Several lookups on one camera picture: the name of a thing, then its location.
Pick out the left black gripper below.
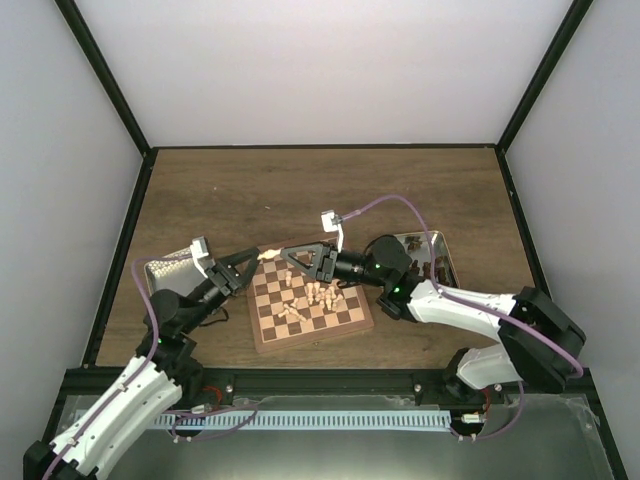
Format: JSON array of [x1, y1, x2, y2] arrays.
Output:
[[182, 248, 265, 335]]

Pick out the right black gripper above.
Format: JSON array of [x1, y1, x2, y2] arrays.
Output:
[[282, 241, 388, 288]]

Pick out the light chess piece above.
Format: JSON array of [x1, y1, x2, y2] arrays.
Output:
[[258, 249, 281, 260]]

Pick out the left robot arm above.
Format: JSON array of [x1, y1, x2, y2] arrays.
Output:
[[22, 237, 260, 479]]

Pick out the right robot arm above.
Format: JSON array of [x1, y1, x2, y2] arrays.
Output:
[[280, 235, 586, 403]]

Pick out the pile of light chess pieces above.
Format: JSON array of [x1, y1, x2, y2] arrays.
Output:
[[276, 270, 345, 322]]

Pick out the wooden chess board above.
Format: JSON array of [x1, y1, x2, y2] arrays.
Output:
[[247, 255, 374, 353]]

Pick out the pile of dark chess pieces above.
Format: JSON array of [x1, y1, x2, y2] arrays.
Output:
[[405, 232, 450, 286]]

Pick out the left metal tray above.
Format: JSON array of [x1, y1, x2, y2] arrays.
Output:
[[143, 249, 204, 296]]

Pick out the metal tray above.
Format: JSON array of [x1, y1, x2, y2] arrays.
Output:
[[143, 249, 204, 296], [399, 229, 459, 289]]

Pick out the right metal tray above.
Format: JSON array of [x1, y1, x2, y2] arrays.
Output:
[[399, 229, 459, 289]]

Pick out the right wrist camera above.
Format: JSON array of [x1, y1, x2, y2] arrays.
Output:
[[321, 210, 341, 233]]

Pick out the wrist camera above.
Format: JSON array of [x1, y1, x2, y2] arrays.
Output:
[[321, 210, 341, 233], [190, 236, 211, 261]]

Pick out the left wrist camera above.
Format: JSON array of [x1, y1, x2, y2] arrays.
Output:
[[190, 236, 211, 261]]

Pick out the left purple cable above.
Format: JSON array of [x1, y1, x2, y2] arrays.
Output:
[[130, 254, 196, 346]]

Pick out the purple cable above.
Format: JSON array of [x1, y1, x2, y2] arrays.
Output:
[[342, 195, 584, 441], [130, 254, 196, 346]]

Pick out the light blue cable duct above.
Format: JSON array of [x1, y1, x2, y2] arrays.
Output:
[[151, 410, 451, 432]]

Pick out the black front rail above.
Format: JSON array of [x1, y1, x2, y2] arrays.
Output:
[[64, 367, 591, 406]]

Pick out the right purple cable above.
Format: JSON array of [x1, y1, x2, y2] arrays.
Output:
[[342, 195, 584, 441]]

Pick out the black frame posts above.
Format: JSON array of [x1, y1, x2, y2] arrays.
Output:
[[54, 1, 628, 479]]

